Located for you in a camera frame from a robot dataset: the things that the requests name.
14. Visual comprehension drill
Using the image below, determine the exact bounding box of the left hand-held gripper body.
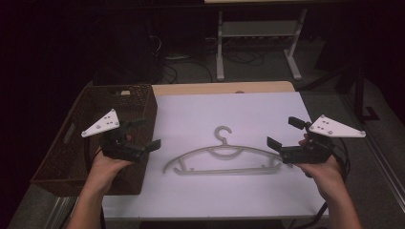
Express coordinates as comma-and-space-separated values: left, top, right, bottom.
80, 109, 151, 163

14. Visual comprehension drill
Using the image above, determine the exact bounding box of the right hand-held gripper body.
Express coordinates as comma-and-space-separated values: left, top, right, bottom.
279, 114, 367, 165

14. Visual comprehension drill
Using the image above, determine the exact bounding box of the brown wicker basket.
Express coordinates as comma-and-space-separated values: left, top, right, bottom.
31, 83, 159, 197

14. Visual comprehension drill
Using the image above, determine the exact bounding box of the grey plastic clothes hanger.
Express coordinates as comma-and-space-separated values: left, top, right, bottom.
162, 125, 285, 177

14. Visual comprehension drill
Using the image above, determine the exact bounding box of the person's left hand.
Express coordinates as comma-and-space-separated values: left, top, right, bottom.
89, 151, 134, 189

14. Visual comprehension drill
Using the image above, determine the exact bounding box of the person's right hand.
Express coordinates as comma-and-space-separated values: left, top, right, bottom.
294, 158, 347, 195

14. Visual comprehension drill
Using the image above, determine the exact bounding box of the black metal stand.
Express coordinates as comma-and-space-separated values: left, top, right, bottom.
300, 63, 380, 124

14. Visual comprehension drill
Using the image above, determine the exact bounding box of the white table mat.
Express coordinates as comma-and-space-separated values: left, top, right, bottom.
101, 91, 330, 221

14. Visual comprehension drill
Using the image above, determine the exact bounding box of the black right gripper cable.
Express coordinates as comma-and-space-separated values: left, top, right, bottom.
298, 136, 352, 229

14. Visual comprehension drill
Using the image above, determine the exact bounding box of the black floor cable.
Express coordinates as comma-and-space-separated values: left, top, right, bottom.
222, 47, 266, 67
159, 58, 214, 84

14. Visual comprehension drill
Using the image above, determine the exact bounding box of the white metal desk frame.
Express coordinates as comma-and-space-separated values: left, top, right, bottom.
215, 9, 309, 82

